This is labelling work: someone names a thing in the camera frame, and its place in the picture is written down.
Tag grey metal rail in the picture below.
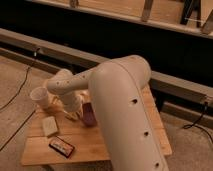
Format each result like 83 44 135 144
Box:
0 27 213 129

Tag wooden board table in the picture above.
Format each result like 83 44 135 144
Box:
20 77 173 167

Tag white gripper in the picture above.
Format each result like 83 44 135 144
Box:
59 92 89 121

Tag black snack packet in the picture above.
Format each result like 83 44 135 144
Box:
49 137 75 158

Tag black cable on floor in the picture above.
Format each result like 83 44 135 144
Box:
0 47 42 153

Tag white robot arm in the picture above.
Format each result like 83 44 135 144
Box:
47 55 169 171

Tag beige sponge block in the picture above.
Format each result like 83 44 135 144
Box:
42 116 58 137

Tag black cable at right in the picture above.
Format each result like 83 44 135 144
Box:
182 99 213 148

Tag dark purple ceramic bowl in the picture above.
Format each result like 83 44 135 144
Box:
82 103 97 126

